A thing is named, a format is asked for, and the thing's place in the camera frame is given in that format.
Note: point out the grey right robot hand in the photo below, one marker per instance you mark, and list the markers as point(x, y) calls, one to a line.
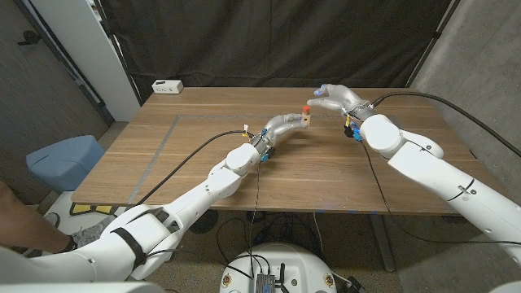
point(340, 99)

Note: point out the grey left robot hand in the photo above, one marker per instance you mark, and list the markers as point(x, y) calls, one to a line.
point(278, 128)

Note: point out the wooden block with holes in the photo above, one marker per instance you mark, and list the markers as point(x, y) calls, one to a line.
point(306, 119)

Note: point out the red-headed wooden screw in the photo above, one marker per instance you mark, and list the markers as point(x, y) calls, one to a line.
point(306, 109)

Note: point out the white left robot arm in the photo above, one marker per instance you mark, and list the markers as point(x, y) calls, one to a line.
point(163, 228)

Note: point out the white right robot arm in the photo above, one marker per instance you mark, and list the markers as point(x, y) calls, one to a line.
point(439, 175)

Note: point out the black backdrop curtain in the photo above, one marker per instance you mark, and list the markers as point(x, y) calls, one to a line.
point(268, 40)

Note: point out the black backdrop stand pole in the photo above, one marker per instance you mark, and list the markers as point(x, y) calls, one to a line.
point(118, 53)
point(434, 40)

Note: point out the black round floor fan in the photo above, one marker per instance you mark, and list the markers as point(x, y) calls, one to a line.
point(205, 221)

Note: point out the white power strip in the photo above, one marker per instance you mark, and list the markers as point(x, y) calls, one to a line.
point(167, 86)

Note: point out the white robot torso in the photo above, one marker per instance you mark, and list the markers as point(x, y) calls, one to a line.
point(285, 260)

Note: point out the grey table leg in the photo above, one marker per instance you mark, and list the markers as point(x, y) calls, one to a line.
point(382, 244)

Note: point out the grey finned module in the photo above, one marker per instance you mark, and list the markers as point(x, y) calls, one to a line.
point(264, 283)

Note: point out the yellow black floor marker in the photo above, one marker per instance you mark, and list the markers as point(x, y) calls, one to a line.
point(81, 209)

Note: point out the blue stool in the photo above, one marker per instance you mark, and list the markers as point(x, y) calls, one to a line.
point(61, 163)

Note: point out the white floor board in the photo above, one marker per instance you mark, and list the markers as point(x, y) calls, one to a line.
point(61, 201)

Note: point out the person's bare leg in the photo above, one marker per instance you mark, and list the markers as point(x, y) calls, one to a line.
point(24, 228)

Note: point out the black white sneaker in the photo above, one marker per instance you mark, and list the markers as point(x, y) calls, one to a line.
point(28, 251)

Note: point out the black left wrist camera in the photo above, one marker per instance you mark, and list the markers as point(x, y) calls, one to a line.
point(267, 154)

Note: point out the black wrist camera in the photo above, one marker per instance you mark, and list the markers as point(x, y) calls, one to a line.
point(352, 131)
point(267, 154)

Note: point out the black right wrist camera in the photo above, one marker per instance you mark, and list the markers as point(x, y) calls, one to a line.
point(352, 131)

